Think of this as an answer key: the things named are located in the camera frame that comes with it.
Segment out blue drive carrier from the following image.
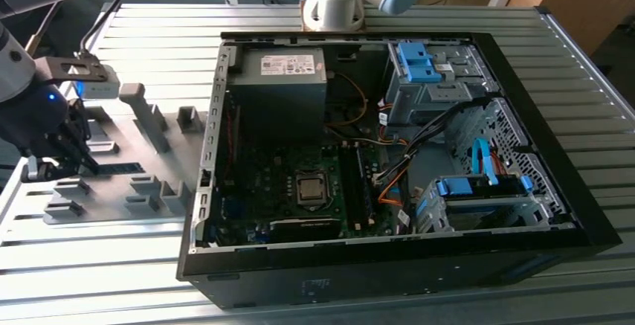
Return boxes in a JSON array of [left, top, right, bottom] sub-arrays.
[[396, 43, 444, 84]]

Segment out grey parts rack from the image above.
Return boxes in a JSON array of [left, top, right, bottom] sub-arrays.
[[42, 82, 209, 224]]

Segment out thick black cable bundle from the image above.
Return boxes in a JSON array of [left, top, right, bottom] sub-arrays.
[[373, 100, 488, 187]]

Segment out blue data wire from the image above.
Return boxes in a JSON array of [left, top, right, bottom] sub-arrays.
[[469, 137, 500, 187]]

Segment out green motherboard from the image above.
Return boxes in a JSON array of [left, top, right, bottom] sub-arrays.
[[217, 142, 400, 247]]

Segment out blue RAM stick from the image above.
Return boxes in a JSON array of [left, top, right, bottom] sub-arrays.
[[94, 162, 145, 176]]

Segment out grey metal drive cage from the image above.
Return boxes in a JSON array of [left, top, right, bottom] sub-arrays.
[[384, 41, 500, 135]]

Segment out black open PC case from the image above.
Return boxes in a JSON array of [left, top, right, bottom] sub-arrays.
[[176, 30, 623, 310]]

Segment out black camera bracket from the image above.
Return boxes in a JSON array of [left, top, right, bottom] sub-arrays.
[[37, 56, 109, 83]]

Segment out pale grey wrist camera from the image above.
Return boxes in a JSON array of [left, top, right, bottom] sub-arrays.
[[78, 63, 121, 100]]

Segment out grey power supply unit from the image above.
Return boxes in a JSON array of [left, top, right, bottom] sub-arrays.
[[226, 44, 328, 132]]

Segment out metal CPU socket cover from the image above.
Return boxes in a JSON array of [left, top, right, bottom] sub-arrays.
[[292, 170, 333, 210]]

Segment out silver CPU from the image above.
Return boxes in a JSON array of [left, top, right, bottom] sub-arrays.
[[297, 178, 328, 202]]

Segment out grey metal disk bay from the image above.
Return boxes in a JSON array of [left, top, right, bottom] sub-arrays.
[[414, 174, 579, 234]]

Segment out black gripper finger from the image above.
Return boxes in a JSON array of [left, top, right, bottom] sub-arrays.
[[21, 155, 96, 184], [62, 97, 101, 176]]

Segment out hard disk in blue carrier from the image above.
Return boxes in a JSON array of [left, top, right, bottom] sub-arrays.
[[436, 176, 535, 198]]

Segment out thin yellow orange wire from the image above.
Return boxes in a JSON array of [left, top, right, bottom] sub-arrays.
[[324, 71, 369, 128]]

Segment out black graphics card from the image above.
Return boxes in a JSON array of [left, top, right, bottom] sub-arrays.
[[269, 216, 344, 243]]

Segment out brown wooden cabinet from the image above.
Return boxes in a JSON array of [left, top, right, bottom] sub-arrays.
[[515, 0, 635, 58]]

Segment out white power supply label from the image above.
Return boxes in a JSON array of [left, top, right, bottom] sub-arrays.
[[260, 54, 317, 77]]

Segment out orange power wires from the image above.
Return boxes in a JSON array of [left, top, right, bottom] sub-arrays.
[[377, 176, 416, 207]]

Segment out black camera cable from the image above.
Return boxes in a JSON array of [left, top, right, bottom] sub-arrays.
[[76, 0, 133, 58]]

